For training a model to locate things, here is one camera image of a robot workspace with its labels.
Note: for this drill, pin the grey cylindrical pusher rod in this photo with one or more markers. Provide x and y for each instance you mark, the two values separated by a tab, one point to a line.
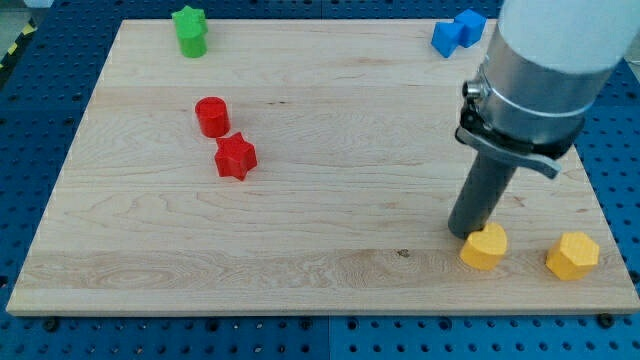
482	190

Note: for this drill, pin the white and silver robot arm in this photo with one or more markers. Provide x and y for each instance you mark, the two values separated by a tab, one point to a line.
545	64

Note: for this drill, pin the yellow hexagon block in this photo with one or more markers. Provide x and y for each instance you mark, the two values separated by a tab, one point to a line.
573	256

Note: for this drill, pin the blue angular block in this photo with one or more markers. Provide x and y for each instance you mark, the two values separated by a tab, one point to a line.
446	37

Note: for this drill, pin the blue cube block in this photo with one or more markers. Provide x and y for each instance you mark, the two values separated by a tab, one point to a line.
473	24

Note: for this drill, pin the light wooden board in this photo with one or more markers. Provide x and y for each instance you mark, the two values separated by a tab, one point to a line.
346	211

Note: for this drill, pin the red star block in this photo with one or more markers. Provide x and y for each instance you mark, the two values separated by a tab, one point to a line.
235	156

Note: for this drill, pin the red cylinder block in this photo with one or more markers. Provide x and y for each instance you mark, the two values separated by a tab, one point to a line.
212	117

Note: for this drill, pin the green cylinder block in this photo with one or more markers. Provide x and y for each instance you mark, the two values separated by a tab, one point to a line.
192	46

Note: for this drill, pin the green star block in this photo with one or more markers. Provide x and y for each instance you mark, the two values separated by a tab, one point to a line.
189	22

